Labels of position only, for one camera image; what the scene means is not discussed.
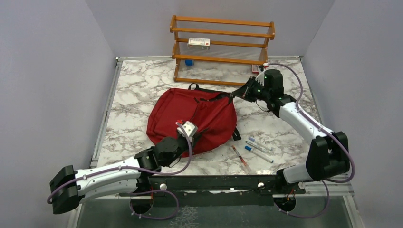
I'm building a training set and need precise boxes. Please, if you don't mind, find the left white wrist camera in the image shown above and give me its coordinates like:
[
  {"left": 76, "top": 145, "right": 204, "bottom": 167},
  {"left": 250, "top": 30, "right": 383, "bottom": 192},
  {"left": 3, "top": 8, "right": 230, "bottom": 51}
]
[{"left": 176, "top": 120, "right": 198, "bottom": 137}]

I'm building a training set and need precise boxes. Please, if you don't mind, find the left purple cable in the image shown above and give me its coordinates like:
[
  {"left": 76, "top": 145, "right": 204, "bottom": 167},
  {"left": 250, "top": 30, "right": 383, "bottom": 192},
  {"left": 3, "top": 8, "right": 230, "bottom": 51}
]
[{"left": 46, "top": 122, "right": 193, "bottom": 220}]

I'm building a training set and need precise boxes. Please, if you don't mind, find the white box on shelf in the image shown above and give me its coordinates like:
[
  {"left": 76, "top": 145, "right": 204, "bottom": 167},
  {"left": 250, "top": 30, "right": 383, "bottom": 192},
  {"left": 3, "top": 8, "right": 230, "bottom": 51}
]
[{"left": 187, "top": 38, "right": 211, "bottom": 50}]

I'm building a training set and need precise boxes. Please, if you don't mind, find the wooden three-tier shelf rack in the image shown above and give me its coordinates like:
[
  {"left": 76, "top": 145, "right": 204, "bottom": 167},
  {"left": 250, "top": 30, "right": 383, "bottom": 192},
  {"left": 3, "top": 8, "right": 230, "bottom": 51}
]
[{"left": 169, "top": 15, "right": 276, "bottom": 86}]

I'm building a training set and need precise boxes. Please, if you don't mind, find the red student backpack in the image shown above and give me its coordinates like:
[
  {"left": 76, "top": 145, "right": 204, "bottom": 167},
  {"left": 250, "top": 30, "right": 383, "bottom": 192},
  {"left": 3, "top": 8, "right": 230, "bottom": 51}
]
[{"left": 146, "top": 86, "right": 241, "bottom": 154}]

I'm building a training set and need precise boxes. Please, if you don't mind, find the small red white box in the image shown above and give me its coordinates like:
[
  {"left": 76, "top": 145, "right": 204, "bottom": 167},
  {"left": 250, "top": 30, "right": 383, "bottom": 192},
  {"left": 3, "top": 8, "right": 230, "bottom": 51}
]
[{"left": 251, "top": 65, "right": 260, "bottom": 74}]

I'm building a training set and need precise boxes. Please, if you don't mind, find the small blue cube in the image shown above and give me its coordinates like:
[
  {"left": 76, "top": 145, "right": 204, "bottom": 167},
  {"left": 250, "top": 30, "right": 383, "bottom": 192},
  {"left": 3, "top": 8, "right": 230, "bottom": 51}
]
[{"left": 185, "top": 59, "right": 194, "bottom": 66}]

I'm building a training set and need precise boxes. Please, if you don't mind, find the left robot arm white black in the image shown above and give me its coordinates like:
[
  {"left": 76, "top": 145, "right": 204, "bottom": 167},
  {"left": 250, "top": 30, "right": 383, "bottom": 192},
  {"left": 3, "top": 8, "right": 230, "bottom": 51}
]
[{"left": 47, "top": 133, "right": 201, "bottom": 214}]

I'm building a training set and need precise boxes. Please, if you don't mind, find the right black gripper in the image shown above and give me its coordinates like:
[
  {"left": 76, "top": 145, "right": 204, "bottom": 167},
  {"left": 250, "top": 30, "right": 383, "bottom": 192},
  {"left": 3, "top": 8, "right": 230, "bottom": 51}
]
[{"left": 233, "top": 76, "right": 271, "bottom": 102}]

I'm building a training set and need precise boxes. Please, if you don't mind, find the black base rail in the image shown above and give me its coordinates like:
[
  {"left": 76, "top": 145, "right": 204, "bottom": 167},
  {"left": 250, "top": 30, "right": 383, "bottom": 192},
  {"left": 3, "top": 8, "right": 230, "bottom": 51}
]
[{"left": 119, "top": 175, "right": 326, "bottom": 210}]

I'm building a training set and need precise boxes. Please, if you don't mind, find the clear pen blue cap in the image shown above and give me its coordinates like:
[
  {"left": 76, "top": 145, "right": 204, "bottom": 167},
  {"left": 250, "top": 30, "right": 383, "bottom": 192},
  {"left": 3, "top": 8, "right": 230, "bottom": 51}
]
[{"left": 245, "top": 137, "right": 273, "bottom": 154}]

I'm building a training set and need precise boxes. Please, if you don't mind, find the blue capped white marker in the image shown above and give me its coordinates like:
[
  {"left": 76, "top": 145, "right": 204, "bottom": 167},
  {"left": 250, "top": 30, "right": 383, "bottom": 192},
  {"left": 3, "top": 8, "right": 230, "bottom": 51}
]
[{"left": 244, "top": 146, "right": 274, "bottom": 163}]

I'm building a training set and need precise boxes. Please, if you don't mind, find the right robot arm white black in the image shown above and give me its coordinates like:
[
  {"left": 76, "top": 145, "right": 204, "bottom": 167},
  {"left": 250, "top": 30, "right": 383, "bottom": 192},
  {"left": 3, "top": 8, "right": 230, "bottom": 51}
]
[{"left": 231, "top": 69, "right": 350, "bottom": 193}]

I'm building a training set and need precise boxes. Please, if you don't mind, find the red pen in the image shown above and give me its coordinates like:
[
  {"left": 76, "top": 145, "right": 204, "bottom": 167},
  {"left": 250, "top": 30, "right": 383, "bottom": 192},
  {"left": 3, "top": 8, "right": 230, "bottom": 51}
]
[{"left": 231, "top": 145, "right": 251, "bottom": 172}]

